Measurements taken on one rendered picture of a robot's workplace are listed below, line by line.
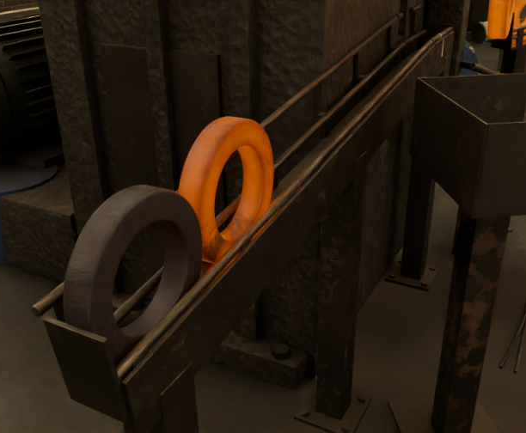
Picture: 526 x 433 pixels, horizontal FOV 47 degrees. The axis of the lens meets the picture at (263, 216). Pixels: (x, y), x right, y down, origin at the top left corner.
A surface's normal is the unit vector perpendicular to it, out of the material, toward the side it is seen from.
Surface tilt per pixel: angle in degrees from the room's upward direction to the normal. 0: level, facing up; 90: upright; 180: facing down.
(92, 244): 42
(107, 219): 26
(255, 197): 62
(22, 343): 0
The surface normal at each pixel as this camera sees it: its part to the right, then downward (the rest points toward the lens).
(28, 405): -0.02, -0.90
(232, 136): 0.88, 0.19
